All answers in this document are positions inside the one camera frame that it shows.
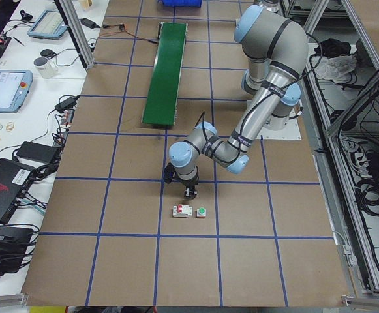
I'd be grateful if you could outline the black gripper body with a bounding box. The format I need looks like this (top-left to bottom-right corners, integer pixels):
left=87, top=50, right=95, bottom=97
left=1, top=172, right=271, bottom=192
left=175, top=174, right=199, bottom=193

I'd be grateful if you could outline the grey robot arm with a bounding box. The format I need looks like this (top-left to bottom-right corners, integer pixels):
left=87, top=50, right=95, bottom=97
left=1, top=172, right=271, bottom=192
left=164, top=5, right=309, bottom=199

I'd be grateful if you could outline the white circuit breaker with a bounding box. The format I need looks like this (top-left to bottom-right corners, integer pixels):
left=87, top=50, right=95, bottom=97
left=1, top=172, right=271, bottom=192
left=172, top=204, right=193, bottom=218

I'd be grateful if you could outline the green conveyor belt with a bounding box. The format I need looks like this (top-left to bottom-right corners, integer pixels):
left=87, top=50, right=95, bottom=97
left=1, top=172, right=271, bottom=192
left=142, top=22, right=187, bottom=126

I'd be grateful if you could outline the black power adapter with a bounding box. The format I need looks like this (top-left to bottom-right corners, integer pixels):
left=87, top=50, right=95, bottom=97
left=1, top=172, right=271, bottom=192
left=16, top=141, right=61, bottom=164

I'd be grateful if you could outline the white mug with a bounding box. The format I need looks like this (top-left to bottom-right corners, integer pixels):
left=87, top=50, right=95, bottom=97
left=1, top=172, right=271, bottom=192
left=33, top=57, right=58, bottom=79

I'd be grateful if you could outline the blue plastic bin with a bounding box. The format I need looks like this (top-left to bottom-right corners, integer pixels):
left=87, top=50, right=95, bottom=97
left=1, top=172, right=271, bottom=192
left=159, top=0, right=202, bottom=8

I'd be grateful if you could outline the black computer mouse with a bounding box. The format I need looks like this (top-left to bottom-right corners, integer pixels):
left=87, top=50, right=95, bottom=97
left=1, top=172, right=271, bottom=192
left=40, top=49, right=57, bottom=59

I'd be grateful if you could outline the teach pendant tablet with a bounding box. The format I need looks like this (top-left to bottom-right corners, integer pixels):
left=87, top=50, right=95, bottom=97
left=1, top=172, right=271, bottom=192
left=0, top=70, right=33, bottom=113
left=27, top=10, right=67, bottom=40

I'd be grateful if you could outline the green push button switch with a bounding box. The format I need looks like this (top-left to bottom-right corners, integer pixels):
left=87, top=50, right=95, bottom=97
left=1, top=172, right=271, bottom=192
left=196, top=207, right=207, bottom=218

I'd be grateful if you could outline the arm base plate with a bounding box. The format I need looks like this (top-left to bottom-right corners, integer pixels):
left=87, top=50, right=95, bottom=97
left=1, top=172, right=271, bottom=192
left=257, top=109, right=302, bottom=140

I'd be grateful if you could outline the aluminium frame post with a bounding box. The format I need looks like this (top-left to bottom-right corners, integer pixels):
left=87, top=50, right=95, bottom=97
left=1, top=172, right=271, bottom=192
left=55, top=0, right=95, bottom=70

